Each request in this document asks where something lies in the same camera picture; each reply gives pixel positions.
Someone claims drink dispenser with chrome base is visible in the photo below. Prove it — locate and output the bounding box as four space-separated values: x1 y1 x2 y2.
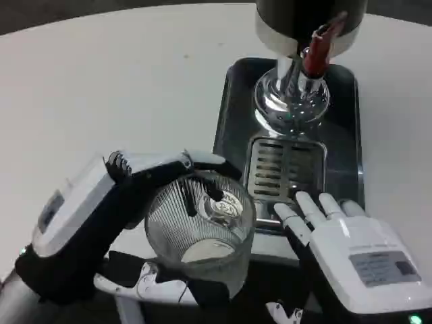
252 0 369 140

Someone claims red tap handle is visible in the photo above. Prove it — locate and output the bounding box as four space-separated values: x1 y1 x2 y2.
301 11 349 76

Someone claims slotted steel drip grid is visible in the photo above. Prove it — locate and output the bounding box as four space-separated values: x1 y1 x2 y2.
242 136 328 204

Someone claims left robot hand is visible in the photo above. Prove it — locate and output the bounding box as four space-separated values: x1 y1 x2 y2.
15 148 244 308

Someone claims clear ribbed glass cup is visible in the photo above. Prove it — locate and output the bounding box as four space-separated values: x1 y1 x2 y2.
144 170 257 300

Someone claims white counter support leg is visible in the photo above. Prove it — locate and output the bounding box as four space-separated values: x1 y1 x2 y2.
114 292 143 324

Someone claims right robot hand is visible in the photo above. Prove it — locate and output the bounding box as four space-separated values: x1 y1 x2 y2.
265 190 432 324

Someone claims steel drip tray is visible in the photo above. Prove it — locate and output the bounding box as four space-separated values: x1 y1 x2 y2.
212 56 368 238

